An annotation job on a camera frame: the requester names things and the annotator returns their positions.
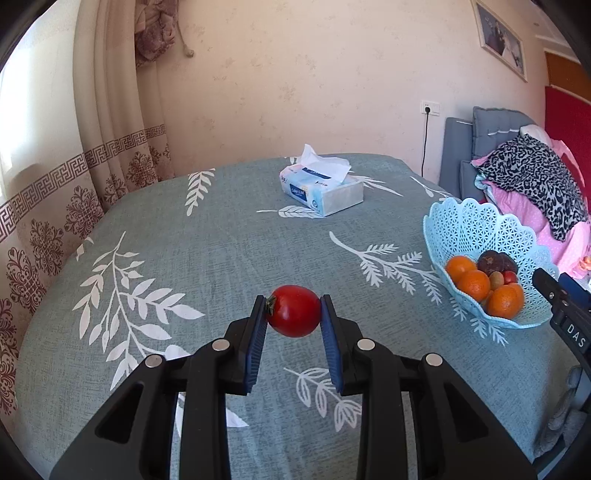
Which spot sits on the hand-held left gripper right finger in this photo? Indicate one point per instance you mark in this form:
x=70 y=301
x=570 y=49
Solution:
x=330 y=355

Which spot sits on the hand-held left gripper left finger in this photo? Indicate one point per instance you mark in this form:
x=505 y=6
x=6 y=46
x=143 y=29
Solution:
x=256 y=355

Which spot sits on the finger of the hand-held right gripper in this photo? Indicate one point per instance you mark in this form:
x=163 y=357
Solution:
x=575 y=288
x=547 y=284

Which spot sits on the small red tomato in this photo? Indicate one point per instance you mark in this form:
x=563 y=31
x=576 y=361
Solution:
x=510 y=277

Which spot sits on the large orange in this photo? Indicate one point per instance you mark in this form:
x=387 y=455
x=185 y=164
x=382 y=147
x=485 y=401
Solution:
x=505 y=301

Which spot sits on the small green-brown kiwi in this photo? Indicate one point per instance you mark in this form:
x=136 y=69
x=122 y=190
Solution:
x=496 y=280

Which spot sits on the dark wrinkled passion fruit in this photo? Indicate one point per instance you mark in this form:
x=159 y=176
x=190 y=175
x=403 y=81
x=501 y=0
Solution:
x=496 y=262

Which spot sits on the large red tomato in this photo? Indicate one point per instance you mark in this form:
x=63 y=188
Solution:
x=295 y=311

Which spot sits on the small orange tangerine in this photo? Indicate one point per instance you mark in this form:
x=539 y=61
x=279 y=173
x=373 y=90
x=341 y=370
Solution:
x=459 y=267
x=475 y=286

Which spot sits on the light blue plastic fruit basket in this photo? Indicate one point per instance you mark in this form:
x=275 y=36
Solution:
x=466 y=230

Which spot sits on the pink cloth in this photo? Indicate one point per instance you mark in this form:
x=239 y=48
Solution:
x=568 y=247

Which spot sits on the grey cloth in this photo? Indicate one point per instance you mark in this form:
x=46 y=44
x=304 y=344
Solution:
x=563 y=415

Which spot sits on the leopard print cloth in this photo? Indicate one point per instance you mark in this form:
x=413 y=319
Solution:
x=535 y=180

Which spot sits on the grey padded cushion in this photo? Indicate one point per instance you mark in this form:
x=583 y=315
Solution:
x=457 y=152

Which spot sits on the blue white tissue pack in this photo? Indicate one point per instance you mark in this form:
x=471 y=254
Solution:
x=318 y=194

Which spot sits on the beige patterned curtain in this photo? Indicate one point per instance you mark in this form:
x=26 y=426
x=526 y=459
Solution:
x=115 y=115

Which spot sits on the floral curtain tieback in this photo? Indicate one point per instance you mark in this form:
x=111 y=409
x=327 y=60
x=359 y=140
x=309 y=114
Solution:
x=154 y=32

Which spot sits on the red wall panel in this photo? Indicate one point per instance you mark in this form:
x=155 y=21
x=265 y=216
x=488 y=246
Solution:
x=568 y=115

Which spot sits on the orange wall panel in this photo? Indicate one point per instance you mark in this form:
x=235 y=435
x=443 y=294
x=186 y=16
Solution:
x=565 y=74

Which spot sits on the white wall outlet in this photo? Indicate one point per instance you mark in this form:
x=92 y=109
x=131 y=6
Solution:
x=431 y=107

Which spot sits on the framed wall picture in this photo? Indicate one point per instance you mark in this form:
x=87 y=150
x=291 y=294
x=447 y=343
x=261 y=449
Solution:
x=501 y=41

